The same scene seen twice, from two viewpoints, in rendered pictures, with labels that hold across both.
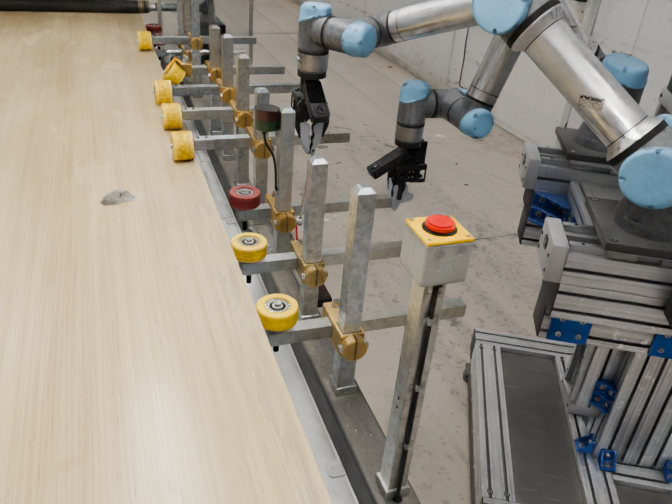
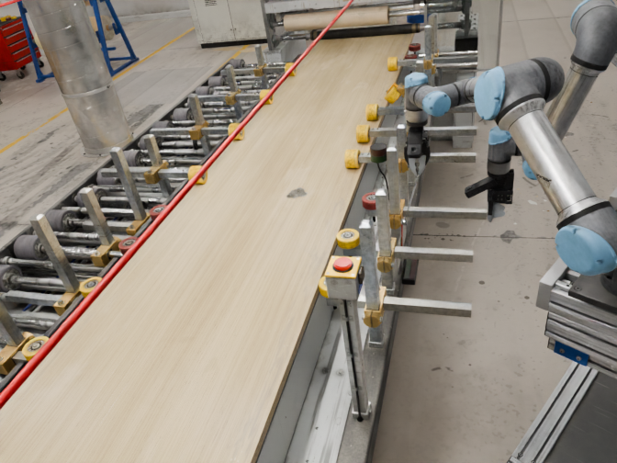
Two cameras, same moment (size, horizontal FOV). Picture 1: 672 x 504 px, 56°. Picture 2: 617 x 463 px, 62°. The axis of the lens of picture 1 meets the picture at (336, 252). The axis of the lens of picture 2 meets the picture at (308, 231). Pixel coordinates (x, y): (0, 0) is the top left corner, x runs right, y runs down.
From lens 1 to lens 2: 0.76 m
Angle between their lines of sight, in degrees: 36
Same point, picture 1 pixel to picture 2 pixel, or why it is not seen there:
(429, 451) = (518, 412)
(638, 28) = not seen: outside the picture
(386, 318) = (406, 305)
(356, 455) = not seen: hidden behind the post
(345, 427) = not seen: hidden behind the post
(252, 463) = (254, 367)
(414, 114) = (497, 153)
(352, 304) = (368, 292)
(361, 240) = (366, 254)
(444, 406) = (553, 382)
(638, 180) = (566, 249)
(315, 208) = (381, 221)
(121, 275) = (267, 245)
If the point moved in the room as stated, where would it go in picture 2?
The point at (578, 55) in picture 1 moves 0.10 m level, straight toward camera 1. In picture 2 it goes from (537, 142) to (508, 158)
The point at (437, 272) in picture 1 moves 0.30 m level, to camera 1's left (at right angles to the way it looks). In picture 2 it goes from (336, 291) to (240, 254)
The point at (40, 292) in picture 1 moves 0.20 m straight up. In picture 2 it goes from (226, 248) to (212, 200)
